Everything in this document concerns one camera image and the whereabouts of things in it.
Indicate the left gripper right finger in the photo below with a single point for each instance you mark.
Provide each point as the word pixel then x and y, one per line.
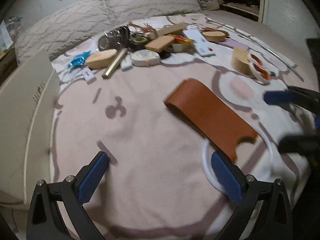
pixel 274 220

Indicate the small wooden block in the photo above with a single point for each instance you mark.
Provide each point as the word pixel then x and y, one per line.
pixel 160 43

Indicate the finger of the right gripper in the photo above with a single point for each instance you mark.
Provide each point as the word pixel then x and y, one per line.
pixel 302 97
pixel 301 144

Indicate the white louvered door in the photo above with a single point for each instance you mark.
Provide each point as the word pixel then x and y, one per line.
pixel 291 19

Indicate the blue foil packet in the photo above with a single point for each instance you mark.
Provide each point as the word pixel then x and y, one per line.
pixel 79 60

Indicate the right beige knitted pillow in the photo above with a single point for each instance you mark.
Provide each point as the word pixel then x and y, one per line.
pixel 129 10

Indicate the left beige knitted pillow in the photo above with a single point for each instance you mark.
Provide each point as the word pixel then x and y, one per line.
pixel 65 29

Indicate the black gold round tin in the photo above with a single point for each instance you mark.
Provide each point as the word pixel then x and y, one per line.
pixel 139 42

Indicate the long wooden strip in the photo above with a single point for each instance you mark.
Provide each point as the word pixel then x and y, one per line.
pixel 171 29

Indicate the white usb stick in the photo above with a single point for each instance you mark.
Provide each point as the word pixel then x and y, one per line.
pixel 88 75

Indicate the brass metal bar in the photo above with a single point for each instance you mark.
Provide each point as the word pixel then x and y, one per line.
pixel 115 64

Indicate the oval wooden block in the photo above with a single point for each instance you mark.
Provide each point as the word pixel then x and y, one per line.
pixel 240 61

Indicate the metal rod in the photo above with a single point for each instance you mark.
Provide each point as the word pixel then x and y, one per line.
pixel 255 41

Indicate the oval wooden box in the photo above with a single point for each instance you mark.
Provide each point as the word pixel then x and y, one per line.
pixel 101 59

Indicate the white remote control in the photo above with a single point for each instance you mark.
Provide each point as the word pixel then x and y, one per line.
pixel 201 45

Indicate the brown leather pouch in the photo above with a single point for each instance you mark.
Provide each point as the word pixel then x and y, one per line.
pixel 207 29

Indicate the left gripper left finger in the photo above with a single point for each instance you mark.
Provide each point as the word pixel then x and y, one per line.
pixel 44 218

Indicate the beige knitted pillow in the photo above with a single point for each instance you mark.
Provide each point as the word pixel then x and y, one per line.
pixel 65 29
pixel 129 10

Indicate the brown leather sleeve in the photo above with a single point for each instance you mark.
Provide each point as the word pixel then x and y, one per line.
pixel 197 105

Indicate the white shoe box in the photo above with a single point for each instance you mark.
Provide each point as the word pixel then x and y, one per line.
pixel 20 94

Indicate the white round tape disc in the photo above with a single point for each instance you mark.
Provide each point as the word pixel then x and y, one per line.
pixel 145 58

